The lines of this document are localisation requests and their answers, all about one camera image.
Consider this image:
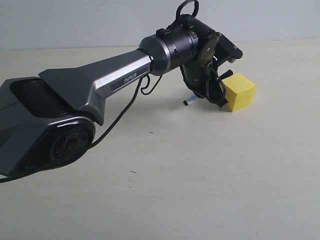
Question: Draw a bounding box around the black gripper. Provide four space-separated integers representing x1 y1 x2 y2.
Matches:
181 57 228 108

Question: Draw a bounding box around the yellow foam cube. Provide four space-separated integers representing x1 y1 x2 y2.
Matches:
223 73 257 112

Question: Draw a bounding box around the black and white marker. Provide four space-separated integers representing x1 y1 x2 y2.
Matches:
183 94 198 106

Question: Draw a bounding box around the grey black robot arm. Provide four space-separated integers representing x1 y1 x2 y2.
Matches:
0 14 227 181

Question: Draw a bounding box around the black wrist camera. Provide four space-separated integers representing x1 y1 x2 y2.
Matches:
214 33 243 67

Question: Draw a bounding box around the black cable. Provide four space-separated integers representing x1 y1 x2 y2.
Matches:
0 0 201 183

